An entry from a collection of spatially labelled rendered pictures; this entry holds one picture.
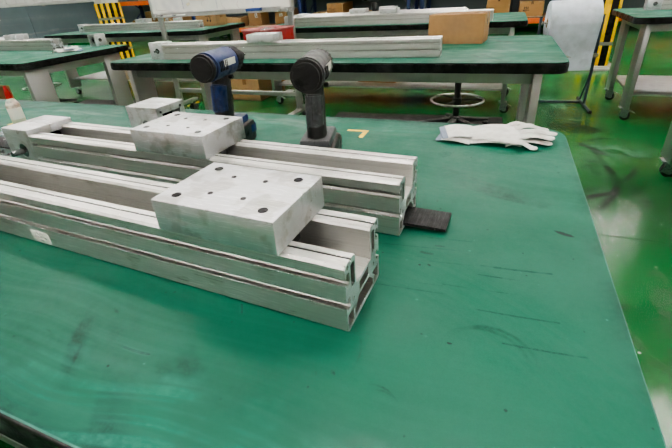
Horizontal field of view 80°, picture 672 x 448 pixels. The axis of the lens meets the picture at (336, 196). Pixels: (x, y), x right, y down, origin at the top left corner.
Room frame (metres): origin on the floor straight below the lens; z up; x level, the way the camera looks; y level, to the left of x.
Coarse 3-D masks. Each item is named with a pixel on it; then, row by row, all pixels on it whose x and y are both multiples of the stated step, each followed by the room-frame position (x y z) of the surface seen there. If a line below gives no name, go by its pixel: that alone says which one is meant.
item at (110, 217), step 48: (0, 192) 0.54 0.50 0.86; (48, 192) 0.52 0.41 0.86; (96, 192) 0.56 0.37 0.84; (144, 192) 0.51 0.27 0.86; (48, 240) 0.51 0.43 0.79; (96, 240) 0.47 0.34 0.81; (144, 240) 0.42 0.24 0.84; (192, 240) 0.38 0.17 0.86; (336, 240) 0.39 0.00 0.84; (240, 288) 0.36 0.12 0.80; (288, 288) 0.33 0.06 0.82; (336, 288) 0.31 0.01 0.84
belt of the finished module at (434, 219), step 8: (408, 208) 0.54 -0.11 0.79; (416, 208) 0.53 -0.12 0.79; (408, 216) 0.51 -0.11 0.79; (416, 216) 0.51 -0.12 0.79; (424, 216) 0.51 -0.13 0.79; (432, 216) 0.51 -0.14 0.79; (440, 216) 0.51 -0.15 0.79; (448, 216) 0.50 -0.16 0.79; (408, 224) 0.49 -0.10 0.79; (416, 224) 0.49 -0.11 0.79; (424, 224) 0.49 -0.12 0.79; (432, 224) 0.49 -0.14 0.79; (440, 224) 0.48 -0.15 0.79
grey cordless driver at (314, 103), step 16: (304, 64) 0.69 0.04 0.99; (320, 64) 0.71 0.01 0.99; (304, 80) 0.69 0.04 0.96; (320, 80) 0.69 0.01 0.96; (320, 96) 0.73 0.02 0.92; (320, 112) 0.73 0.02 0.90; (320, 128) 0.72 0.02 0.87; (304, 144) 0.72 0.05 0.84; (320, 144) 0.71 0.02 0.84; (336, 144) 0.74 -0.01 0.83
